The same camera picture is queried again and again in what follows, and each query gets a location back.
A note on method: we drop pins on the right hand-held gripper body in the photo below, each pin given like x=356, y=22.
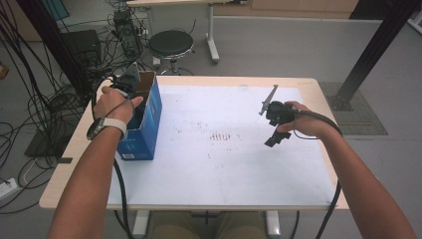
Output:
x=282, y=113

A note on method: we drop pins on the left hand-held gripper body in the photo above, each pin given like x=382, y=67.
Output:
x=129, y=83

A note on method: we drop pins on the blue cardboard box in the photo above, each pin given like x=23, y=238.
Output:
x=146, y=136

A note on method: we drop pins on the person's left hand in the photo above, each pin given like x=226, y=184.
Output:
x=112, y=104

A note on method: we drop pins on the person's right hand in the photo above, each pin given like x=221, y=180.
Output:
x=308, y=124

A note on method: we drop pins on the wristwatch with white band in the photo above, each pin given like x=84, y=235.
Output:
x=114, y=123

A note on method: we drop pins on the white table mat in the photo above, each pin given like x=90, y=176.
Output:
x=232, y=172

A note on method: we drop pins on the black round stool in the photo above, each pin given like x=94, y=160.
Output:
x=170, y=43

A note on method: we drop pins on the black equipment box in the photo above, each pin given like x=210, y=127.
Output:
x=83, y=45

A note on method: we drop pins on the dark floor mat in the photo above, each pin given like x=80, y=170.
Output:
x=368, y=122

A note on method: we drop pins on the white background desk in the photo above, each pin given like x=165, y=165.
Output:
x=212, y=36

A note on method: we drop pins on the black tape piece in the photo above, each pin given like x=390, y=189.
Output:
x=64, y=160

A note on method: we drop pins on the wooden cabinet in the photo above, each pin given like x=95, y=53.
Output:
x=292, y=8

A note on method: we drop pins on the teal board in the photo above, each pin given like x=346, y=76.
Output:
x=54, y=8

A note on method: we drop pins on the light wooden table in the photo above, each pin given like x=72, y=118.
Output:
x=66, y=186

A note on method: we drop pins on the person's khaki trouser legs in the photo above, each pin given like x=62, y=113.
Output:
x=172, y=227

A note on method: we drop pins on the white power strip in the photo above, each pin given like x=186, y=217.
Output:
x=7, y=189

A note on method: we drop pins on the black metal frame post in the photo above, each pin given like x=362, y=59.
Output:
x=56, y=43
x=375, y=49

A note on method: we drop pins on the black floor base plate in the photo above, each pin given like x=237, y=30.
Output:
x=43, y=146

